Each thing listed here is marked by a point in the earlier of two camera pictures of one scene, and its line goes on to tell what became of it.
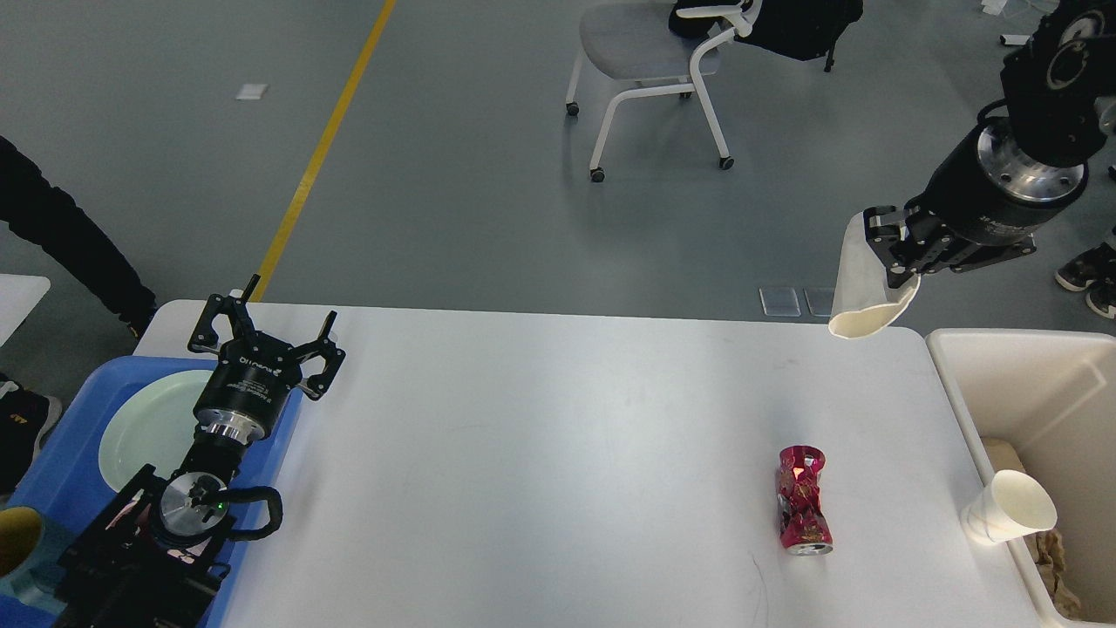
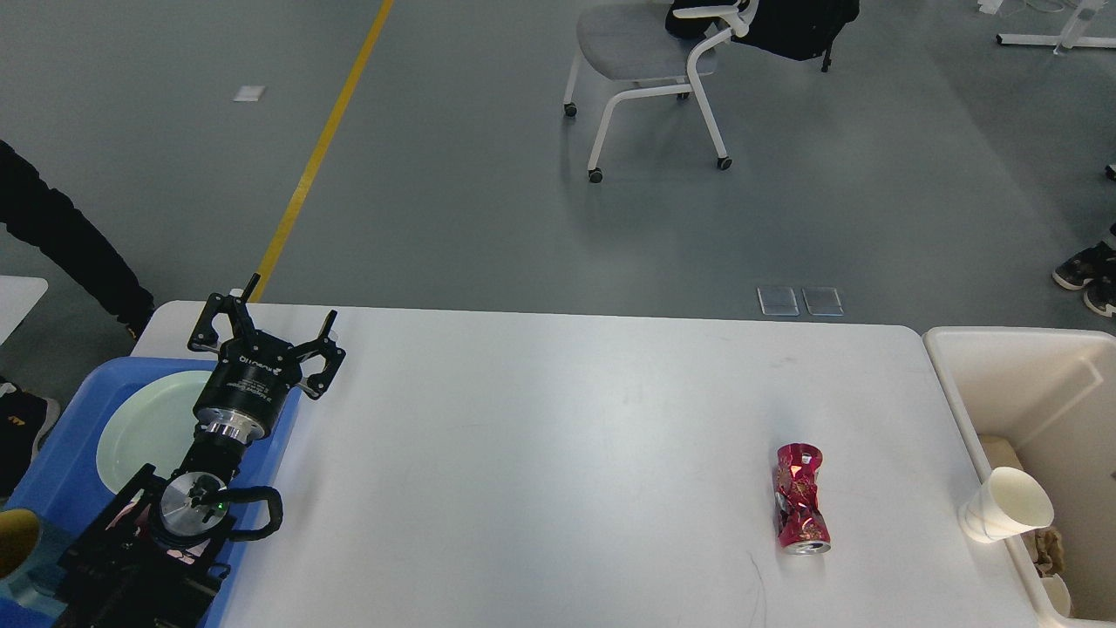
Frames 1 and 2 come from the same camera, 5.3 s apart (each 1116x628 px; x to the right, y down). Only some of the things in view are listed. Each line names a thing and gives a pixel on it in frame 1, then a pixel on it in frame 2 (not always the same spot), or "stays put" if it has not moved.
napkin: [1047, 550] stays put
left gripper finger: [204, 337] stays put
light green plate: [152, 423] stays put
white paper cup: [864, 303] → [1058, 593]
